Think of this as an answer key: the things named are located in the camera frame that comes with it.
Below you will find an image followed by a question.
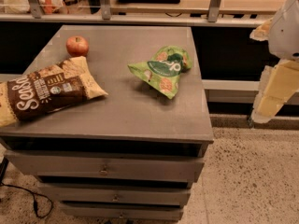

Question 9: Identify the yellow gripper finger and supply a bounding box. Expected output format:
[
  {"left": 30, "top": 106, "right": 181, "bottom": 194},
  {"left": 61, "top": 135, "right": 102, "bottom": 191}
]
[
  {"left": 250, "top": 60, "right": 299, "bottom": 123},
  {"left": 249, "top": 19, "right": 272, "bottom": 41}
]

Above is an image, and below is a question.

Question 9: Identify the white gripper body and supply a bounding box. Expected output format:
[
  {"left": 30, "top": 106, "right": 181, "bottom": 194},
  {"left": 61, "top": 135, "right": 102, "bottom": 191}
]
[{"left": 268, "top": 0, "right": 299, "bottom": 61}]

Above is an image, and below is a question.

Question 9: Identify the red apple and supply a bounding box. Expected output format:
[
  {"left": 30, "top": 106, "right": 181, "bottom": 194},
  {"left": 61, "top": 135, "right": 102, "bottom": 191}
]
[{"left": 66, "top": 35, "right": 89, "bottom": 57}]

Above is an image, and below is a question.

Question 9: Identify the green snack bag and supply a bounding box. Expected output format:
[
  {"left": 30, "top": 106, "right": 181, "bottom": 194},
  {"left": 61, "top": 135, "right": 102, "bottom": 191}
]
[{"left": 128, "top": 46, "right": 192, "bottom": 99}]

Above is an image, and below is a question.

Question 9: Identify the brown Sea Salt chip bag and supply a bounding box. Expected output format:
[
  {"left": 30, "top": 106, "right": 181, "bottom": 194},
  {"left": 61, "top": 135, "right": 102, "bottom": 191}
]
[{"left": 0, "top": 56, "right": 107, "bottom": 127}]

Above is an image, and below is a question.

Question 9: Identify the top grey drawer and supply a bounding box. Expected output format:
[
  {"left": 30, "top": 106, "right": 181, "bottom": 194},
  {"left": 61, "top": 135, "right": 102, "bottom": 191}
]
[{"left": 5, "top": 150, "right": 204, "bottom": 183}]

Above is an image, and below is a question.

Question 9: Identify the grey drawer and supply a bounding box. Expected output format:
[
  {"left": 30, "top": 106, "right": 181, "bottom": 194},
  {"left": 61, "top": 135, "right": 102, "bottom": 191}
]
[
  {"left": 5, "top": 150, "right": 204, "bottom": 183},
  {"left": 38, "top": 183, "right": 191, "bottom": 206},
  {"left": 59, "top": 203, "right": 183, "bottom": 221}
]

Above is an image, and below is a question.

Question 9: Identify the grey drawer cabinet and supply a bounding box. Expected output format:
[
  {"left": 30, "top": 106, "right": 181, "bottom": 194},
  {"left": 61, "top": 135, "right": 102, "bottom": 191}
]
[{"left": 0, "top": 24, "right": 215, "bottom": 222}]

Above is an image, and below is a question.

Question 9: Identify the bottom grey drawer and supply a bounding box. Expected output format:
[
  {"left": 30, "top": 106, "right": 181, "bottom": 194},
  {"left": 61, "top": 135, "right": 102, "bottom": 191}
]
[{"left": 59, "top": 203, "right": 183, "bottom": 221}]

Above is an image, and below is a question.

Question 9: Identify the middle grey drawer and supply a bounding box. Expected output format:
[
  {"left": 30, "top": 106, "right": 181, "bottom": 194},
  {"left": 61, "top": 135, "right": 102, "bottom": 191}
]
[{"left": 38, "top": 183, "right": 191, "bottom": 206}]

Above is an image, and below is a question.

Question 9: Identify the right metal railing post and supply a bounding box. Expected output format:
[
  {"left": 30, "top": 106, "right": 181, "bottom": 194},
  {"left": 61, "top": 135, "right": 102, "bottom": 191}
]
[{"left": 207, "top": 0, "right": 221, "bottom": 22}]

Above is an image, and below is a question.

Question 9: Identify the metal railing post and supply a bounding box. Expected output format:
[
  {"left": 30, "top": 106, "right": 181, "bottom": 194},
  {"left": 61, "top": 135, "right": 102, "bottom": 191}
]
[
  {"left": 28, "top": 0, "right": 44, "bottom": 19},
  {"left": 100, "top": 0, "right": 111, "bottom": 20},
  {"left": 207, "top": 0, "right": 221, "bottom": 22}
]

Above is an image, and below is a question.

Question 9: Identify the middle metal railing post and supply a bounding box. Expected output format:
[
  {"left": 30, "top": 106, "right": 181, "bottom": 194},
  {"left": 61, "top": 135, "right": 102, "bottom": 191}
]
[{"left": 100, "top": 0, "right": 111, "bottom": 20}]

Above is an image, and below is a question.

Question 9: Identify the left metal railing post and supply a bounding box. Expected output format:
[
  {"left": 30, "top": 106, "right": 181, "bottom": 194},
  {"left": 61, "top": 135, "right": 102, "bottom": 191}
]
[{"left": 28, "top": 0, "right": 44, "bottom": 19}]

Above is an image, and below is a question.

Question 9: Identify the black floor cable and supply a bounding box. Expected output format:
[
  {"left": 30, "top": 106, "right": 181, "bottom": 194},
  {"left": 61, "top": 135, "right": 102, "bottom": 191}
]
[{"left": 0, "top": 181, "right": 54, "bottom": 219}]

